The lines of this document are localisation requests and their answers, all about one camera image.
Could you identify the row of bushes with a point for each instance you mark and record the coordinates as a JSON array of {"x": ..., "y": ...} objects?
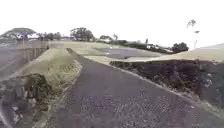
[{"x": 133, "y": 44}]

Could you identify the wide crowned tree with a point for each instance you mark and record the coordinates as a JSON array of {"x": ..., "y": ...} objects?
[{"x": 20, "y": 32}]

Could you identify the grey asphalt path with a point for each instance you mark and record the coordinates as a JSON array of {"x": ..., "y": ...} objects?
[{"x": 110, "y": 100}]

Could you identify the dark bush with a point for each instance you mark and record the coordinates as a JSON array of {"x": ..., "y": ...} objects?
[{"x": 180, "y": 47}]

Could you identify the dark earth bank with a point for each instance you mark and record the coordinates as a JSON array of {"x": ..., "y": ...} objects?
[{"x": 173, "y": 76}]

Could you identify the grass field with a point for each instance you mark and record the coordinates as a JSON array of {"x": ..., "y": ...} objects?
[{"x": 200, "y": 53}]

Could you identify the dark bushes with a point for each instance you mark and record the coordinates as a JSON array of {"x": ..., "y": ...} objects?
[{"x": 36, "y": 88}]

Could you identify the grey asphalt lot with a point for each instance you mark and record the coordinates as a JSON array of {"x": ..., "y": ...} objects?
[{"x": 123, "y": 52}]

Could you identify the palm tree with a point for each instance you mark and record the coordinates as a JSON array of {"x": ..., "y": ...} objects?
[{"x": 191, "y": 23}]

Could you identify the grass strip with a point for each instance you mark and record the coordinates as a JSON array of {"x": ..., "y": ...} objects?
[{"x": 56, "y": 66}]

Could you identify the wooden fence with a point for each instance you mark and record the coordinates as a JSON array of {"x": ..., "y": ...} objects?
[{"x": 33, "y": 50}]

